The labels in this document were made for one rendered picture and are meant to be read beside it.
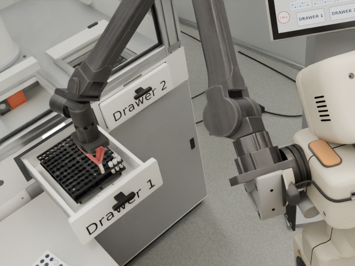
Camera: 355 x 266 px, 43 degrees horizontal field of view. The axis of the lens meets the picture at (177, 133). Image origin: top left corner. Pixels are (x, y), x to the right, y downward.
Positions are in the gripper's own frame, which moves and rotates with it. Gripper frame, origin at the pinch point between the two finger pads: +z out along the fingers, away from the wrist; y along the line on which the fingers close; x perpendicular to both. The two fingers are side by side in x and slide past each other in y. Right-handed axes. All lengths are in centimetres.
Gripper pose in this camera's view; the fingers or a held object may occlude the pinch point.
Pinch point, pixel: (97, 160)
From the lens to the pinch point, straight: 129.9
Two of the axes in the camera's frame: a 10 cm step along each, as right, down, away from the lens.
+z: 1.3, 7.6, 6.3
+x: 7.8, -4.8, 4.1
